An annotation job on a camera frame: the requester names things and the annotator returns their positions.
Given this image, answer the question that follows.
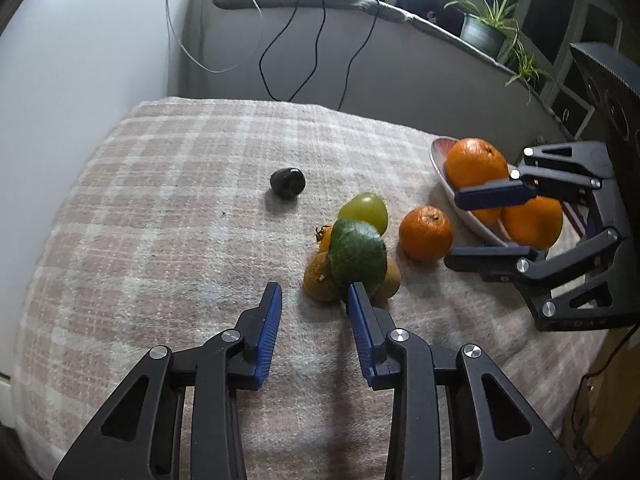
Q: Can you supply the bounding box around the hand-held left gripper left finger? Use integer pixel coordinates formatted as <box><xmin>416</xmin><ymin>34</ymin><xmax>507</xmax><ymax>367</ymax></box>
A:
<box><xmin>52</xmin><ymin>282</ymin><xmax>283</xmax><ymax>480</ymax></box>

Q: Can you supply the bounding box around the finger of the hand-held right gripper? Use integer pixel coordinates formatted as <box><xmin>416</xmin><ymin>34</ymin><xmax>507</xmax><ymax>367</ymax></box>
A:
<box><xmin>444</xmin><ymin>227</ymin><xmax>626</xmax><ymax>321</ymax></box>
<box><xmin>454</xmin><ymin>141</ymin><xmax>617</xmax><ymax>212</ymax></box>

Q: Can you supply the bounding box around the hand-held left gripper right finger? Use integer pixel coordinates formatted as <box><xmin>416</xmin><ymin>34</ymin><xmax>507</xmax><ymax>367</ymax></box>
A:
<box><xmin>347</xmin><ymin>281</ymin><xmax>581</xmax><ymax>480</ymax></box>

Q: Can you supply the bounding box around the small tangerine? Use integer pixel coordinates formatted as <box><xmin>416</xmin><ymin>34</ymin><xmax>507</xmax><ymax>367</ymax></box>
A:
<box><xmin>398</xmin><ymin>205</ymin><xmax>454</xmax><ymax>262</ymax></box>
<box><xmin>472</xmin><ymin>207</ymin><xmax>503</xmax><ymax>227</ymax></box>

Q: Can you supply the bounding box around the large orange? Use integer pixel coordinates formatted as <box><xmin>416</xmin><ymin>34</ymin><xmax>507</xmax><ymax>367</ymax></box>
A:
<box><xmin>444</xmin><ymin>137</ymin><xmax>509</xmax><ymax>193</ymax></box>
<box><xmin>501</xmin><ymin>195</ymin><xmax>564</xmax><ymax>251</ymax></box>

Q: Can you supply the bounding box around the white floral plate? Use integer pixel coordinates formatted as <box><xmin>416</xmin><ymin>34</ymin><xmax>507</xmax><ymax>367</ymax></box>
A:
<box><xmin>430</xmin><ymin>136</ymin><xmax>583</xmax><ymax>248</ymax></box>

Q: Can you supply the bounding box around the green avocado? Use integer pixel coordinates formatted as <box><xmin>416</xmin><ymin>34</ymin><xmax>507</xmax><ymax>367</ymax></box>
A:
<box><xmin>328</xmin><ymin>217</ymin><xmax>388</xmax><ymax>301</ymax></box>

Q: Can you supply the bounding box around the brown longan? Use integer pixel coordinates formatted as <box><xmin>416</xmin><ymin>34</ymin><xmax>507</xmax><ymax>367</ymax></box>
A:
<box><xmin>372</xmin><ymin>255</ymin><xmax>402</xmax><ymax>306</ymax></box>
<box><xmin>303</xmin><ymin>251</ymin><xmax>343</xmax><ymax>303</ymax></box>

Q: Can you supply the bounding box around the green grape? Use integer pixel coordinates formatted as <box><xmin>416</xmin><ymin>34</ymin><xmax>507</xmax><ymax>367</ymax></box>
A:
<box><xmin>338</xmin><ymin>192</ymin><xmax>389</xmax><ymax>236</ymax></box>

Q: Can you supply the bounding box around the plaid blanket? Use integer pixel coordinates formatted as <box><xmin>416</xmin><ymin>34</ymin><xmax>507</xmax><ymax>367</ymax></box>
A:
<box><xmin>10</xmin><ymin>97</ymin><xmax>608</xmax><ymax>480</ymax></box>

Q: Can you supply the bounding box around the small dark grape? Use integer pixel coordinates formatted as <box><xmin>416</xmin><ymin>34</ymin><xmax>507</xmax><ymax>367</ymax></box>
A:
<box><xmin>270</xmin><ymin>167</ymin><xmax>306</xmax><ymax>197</ymax></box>

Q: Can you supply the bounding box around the potted spider plant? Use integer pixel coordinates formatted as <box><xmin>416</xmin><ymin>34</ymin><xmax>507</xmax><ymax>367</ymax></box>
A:
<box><xmin>442</xmin><ymin>0</ymin><xmax>556</xmax><ymax>106</ymax></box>

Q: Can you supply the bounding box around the white refrigerator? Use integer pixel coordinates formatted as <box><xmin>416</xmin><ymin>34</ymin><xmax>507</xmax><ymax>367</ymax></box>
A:
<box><xmin>0</xmin><ymin>0</ymin><xmax>173</xmax><ymax>381</ymax></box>

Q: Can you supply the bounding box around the white window frame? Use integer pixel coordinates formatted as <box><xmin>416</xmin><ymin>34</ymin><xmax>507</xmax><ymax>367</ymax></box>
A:
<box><xmin>510</xmin><ymin>0</ymin><xmax>626</xmax><ymax>141</ymax></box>

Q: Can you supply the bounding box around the black cable with adapter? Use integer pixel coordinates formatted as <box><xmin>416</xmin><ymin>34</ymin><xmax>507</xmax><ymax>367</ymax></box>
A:
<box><xmin>337</xmin><ymin>0</ymin><xmax>381</xmax><ymax>111</ymax></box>

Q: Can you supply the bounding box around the looped black cable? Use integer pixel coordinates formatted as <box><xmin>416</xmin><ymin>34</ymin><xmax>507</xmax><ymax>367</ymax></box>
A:
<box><xmin>258</xmin><ymin>0</ymin><xmax>328</xmax><ymax>103</ymax></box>

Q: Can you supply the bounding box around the long white cable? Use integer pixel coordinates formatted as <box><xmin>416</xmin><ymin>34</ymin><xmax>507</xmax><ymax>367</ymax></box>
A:
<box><xmin>164</xmin><ymin>0</ymin><xmax>246</xmax><ymax>74</ymax></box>

